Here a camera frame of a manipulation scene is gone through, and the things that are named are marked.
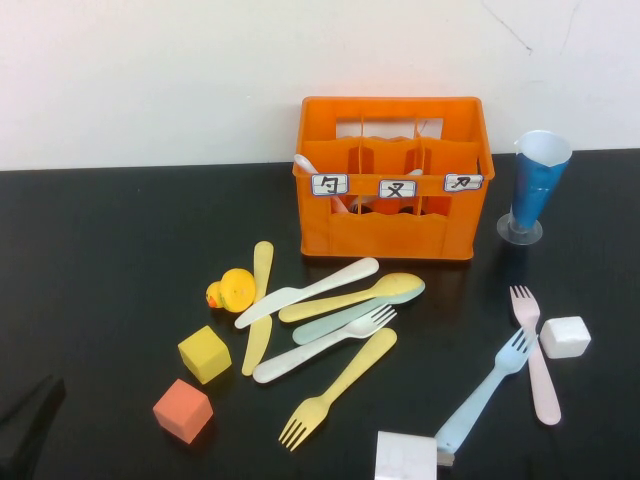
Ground blue cone cup clear base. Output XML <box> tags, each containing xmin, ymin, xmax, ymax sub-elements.
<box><xmin>497</xmin><ymin>130</ymin><xmax>573</xmax><ymax>246</ymax></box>

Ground yellow plastic spoon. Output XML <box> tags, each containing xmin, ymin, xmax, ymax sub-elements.
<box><xmin>277</xmin><ymin>272</ymin><xmax>425</xmax><ymax>324</ymax></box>

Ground white power adapter plug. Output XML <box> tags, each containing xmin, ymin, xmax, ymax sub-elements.
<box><xmin>374</xmin><ymin>430</ymin><xmax>458</xmax><ymax>480</ymax></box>

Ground white plastic knife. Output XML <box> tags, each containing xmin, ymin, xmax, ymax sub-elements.
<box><xmin>233</xmin><ymin>257</ymin><xmax>380</xmax><ymax>330</ymax></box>

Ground white label spoon character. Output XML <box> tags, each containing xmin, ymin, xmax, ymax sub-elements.
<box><xmin>310</xmin><ymin>173</ymin><xmax>350</xmax><ymax>197</ymax></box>

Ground grey plastic fork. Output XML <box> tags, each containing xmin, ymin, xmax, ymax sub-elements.
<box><xmin>349</xmin><ymin>168</ymin><xmax>426</xmax><ymax>214</ymax></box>

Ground yellow plastic fork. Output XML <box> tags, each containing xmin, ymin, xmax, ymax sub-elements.
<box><xmin>277</xmin><ymin>327</ymin><xmax>399</xmax><ymax>453</ymax></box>

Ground mint green plastic spoon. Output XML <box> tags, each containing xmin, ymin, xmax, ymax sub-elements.
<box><xmin>291</xmin><ymin>280</ymin><xmax>427</xmax><ymax>346</ymax></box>

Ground pink plastic spoon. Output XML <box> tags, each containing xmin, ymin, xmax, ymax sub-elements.
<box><xmin>293</xmin><ymin>153</ymin><xmax>348</xmax><ymax>214</ymax></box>

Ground pink plastic fork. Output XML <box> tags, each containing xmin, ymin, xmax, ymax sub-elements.
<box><xmin>508</xmin><ymin>284</ymin><xmax>563</xmax><ymax>427</ymax></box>

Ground light blue plastic fork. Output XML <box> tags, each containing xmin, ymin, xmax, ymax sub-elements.
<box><xmin>433</xmin><ymin>327</ymin><xmax>540</xmax><ymax>452</ymax></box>

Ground orange foam cube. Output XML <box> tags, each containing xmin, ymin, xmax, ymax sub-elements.
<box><xmin>152</xmin><ymin>378</ymin><xmax>215</xmax><ymax>445</ymax></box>

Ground yellow foam cube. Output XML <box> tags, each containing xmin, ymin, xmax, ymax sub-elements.
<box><xmin>177</xmin><ymin>325</ymin><xmax>233</xmax><ymax>386</ymax></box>

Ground yellow rubber duck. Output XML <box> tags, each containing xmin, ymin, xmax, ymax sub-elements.
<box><xmin>204</xmin><ymin>268</ymin><xmax>257</xmax><ymax>315</ymax></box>

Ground orange plastic cutlery holder crate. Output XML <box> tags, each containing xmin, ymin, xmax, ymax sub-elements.
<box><xmin>292</xmin><ymin>96</ymin><xmax>496</xmax><ymax>261</ymax></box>

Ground yellow plastic knife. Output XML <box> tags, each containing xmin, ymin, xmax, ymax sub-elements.
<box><xmin>241</xmin><ymin>240</ymin><xmax>275</xmax><ymax>377</ymax></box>

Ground white foam cube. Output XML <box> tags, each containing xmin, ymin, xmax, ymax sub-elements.
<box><xmin>538</xmin><ymin>315</ymin><xmax>593</xmax><ymax>360</ymax></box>

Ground white label fork character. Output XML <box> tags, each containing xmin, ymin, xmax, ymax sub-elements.
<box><xmin>378</xmin><ymin>179</ymin><xmax>418</xmax><ymax>200</ymax></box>

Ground white label knife character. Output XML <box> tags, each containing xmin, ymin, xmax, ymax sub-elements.
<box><xmin>443</xmin><ymin>173</ymin><xmax>485</xmax><ymax>193</ymax></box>

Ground white plastic fork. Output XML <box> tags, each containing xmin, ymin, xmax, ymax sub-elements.
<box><xmin>252</xmin><ymin>303</ymin><xmax>399</xmax><ymax>385</ymax></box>

